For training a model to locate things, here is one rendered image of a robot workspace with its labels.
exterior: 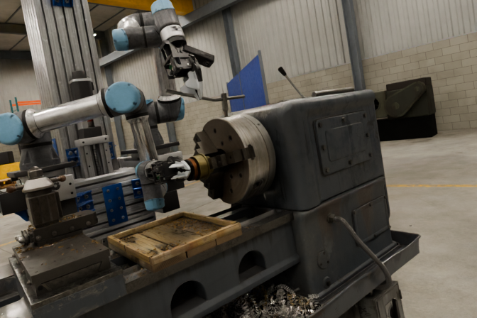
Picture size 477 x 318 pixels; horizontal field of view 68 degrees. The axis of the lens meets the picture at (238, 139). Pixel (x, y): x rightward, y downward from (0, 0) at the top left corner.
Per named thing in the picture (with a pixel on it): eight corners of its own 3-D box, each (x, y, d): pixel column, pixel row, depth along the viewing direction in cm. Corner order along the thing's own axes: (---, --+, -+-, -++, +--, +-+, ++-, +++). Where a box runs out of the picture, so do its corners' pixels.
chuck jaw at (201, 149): (221, 157, 132) (206, 135, 137) (226, 148, 129) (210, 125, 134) (196, 163, 125) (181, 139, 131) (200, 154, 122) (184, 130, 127)
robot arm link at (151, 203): (167, 202, 146) (162, 177, 145) (164, 209, 135) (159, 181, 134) (148, 206, 145) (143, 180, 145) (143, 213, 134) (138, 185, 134)
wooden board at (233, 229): (185, 220, 137) (183, 210, 137) (243, 234, 108) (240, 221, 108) (108, 248, 118) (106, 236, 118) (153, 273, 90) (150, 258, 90)
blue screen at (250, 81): (226, 165, 1016) (213, 84, 1004) (253, 160, 1029) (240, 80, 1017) (259, 187, 610) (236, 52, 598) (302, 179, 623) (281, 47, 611)
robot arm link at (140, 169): (154, 179, 145) (150, 158, 144) (165, 179, 136) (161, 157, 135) (135, 183, 140) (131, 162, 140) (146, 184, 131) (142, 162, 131)
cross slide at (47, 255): (69, 238, 116) (67, 224, 116) (113, 267, 82) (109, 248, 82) (11, 256, 106) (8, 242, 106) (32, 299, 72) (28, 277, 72)
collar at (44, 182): (51, 184, 104) (49, 174, 103) (57, 186, 97) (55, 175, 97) (20, 192, 99) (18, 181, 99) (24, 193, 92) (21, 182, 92)
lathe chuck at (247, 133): (220, 190, 147) (211, 116, 143) (273, 204, 122) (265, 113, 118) (202, 196, 141) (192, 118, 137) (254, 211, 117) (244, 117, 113)
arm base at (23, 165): (17, 170, 148) (12, 147, 147) (56, 163, 157) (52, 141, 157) (23, 170, 136) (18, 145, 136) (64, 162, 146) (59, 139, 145)
